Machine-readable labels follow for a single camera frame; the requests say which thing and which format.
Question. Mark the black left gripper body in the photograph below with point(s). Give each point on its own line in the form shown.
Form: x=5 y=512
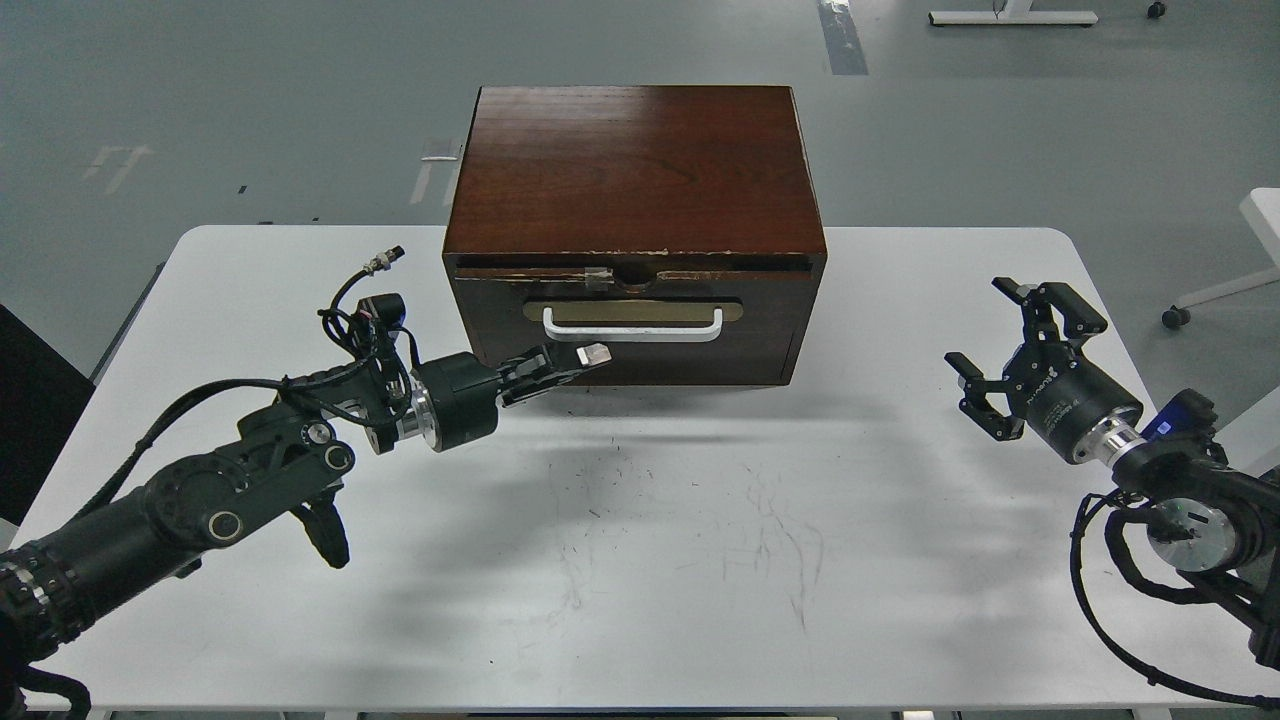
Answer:
x=459 y=400

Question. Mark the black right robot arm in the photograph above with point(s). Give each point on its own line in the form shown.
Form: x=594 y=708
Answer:
x=1185 y=527

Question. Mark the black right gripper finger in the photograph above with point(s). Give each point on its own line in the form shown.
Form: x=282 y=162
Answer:
x=1057 y=321
x=976 y=389

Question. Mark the wooden drawer with white handle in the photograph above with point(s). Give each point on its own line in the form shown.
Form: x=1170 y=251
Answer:
x=686 y=328

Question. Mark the white desk leg base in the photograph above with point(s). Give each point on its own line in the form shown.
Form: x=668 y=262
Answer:
x=1012 y=13

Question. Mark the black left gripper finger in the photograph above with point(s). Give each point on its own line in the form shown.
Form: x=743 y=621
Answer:
x=525 y=370
x=567 y=362

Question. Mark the dark wooden drawer cabinet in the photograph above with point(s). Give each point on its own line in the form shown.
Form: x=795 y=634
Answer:
x=638 y=179

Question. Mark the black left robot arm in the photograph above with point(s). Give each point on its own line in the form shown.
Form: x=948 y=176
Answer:
x=287 y=459

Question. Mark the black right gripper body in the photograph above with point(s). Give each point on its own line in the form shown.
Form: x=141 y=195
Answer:
x=1062 y=396

